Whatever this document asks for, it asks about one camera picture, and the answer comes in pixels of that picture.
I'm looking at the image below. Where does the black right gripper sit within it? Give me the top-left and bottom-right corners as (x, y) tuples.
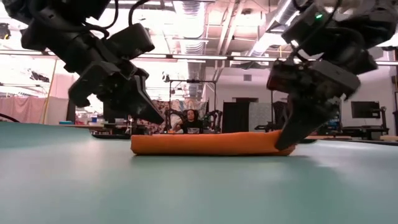
(274, 59), (362, 151)

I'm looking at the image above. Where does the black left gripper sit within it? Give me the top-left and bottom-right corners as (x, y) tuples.
(67, 61), (165, 126)

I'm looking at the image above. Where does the orange towel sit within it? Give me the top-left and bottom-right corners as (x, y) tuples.
(130, 129), (297, 157)

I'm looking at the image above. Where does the black monitor on arm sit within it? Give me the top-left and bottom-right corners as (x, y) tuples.
(350, 100), (381, 119)

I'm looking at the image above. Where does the floral patterned cloth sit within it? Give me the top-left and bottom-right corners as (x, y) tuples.
(154, 99), (172, 133)

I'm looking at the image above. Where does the grey panel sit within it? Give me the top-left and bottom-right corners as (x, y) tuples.
(248, 102), (274, 132)

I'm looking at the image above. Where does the seated person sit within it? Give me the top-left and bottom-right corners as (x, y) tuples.
(173, 108), (205, 135)

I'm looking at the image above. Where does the black panel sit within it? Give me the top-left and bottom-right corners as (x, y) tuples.
(221, 100), (250, 134)

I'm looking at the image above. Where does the black desk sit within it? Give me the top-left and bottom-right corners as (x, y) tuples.
(341, 125), (390, 141)

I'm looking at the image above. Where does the leaf patterned cloth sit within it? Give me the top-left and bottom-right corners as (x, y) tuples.
(170, 98), (208, 131)

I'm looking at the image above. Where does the green table mat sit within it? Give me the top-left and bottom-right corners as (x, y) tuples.
(0, 121), (398, 224)

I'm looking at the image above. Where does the pink fabric partition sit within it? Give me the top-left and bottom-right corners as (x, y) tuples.
(0, 96), (70, 126)

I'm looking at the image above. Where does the black ceiling spotlight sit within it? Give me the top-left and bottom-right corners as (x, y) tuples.
(0, 22), (12, 40)

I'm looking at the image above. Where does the black aluminium table frame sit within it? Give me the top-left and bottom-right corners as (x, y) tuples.
(91, 133), (398, 146)

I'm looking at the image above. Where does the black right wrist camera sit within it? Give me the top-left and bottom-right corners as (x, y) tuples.
(266, 59), (312, 102)

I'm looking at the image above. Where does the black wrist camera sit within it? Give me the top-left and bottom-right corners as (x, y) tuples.
(105, 22), (155, 60)
(266, 59), (312, 102)

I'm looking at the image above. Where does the black station frame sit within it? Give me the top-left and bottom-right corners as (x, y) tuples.
(168, 78), (218, 133)

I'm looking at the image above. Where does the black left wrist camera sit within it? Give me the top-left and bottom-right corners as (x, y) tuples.
(105, 22), (155, 60)

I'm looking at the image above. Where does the long ceiling light rail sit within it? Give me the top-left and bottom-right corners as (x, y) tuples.
(0, 49), (398, 67)

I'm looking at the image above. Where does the silver ceiling duct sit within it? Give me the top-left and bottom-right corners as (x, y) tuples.
(248, 0), (300, 57)
(173, 0), (207, 95)

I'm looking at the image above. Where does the orange extension cable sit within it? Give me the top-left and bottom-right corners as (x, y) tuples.
(41, 58), (59, 125)

